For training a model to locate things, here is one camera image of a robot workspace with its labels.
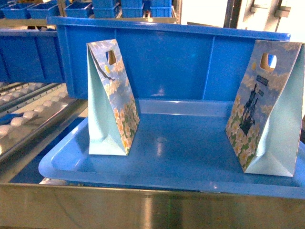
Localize flower gift bag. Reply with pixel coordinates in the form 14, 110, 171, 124
87, 39, 140, 156
225, 40, 305, 177

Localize roller conveyor rails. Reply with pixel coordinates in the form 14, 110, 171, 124
0, 83, 88, 165

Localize blue plastic tray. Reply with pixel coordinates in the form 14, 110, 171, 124
39, 99, 305, 199

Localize large blue plastic bin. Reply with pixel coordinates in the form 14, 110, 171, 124
47, 17, 291, 101

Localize blue bin at left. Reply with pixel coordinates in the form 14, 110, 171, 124
0, 30, 65, 83

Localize steel front rail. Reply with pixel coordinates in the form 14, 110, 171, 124
0, 183, 305, 229

